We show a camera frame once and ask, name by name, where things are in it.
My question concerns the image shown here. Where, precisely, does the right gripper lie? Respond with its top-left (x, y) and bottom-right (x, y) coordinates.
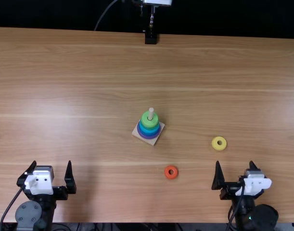
top-left (211, 160), bottom-right (265, 200)

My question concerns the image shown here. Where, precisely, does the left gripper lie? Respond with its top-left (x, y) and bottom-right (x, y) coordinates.
top-left (16, 160), bottom-right (77, 200)

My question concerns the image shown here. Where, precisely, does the wooden peg base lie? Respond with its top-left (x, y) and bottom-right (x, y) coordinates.
top-left (131, 107), bottom-right (166, 147)

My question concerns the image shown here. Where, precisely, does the black clamp stand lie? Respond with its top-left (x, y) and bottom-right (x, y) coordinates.
top-left (141, 4), bottom-right (160, 45)

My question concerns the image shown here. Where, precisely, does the white mounted device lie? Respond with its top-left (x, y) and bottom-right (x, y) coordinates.
top-left (141, 0), bottom-right (173, 7)

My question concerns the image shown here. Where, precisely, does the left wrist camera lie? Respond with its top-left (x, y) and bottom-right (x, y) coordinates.
top-left (24, 165), bottom-right (55, 195)

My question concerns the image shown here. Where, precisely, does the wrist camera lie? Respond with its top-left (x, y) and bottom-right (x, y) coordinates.
top-left (24, 165), bottom-right (55, 195)
top-left (235, 168), bottom-right (272, 196)

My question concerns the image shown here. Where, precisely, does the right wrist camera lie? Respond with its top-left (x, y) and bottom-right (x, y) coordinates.
top-left (235, 168), bottom-right (272, 196)

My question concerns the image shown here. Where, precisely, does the yellow ring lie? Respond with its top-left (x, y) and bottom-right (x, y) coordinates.
top-left (211, 136), bottom-right (228, 152)

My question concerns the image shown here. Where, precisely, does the black cable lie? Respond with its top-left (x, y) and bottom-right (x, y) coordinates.
top-left (227, 181), bottom-right (246, 231)
top-left (0, 185), bottom-right (26, 231)

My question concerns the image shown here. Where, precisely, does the orange ring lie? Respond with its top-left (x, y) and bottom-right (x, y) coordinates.
top-left (164, 165), bottom-right (179, 180)

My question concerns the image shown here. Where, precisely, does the purple ring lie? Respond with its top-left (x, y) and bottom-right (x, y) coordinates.
top-left (137, 121), bottom-right (161, 141)

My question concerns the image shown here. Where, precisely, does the light blue ring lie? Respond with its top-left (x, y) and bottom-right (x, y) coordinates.
top-left (139, 119), bottom-right (160, 135)

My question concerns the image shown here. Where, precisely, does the dark blue ring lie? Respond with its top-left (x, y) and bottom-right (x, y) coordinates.
top-left (138, 120), bottom-right (160, 138)

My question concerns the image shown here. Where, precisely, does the light green ring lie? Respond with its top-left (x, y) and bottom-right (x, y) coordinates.
top-left (141, 111), bottom-right (159, 128)

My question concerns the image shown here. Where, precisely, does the grey cable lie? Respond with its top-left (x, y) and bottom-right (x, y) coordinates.
top-left (93, 0), bottom-right (120, 31)

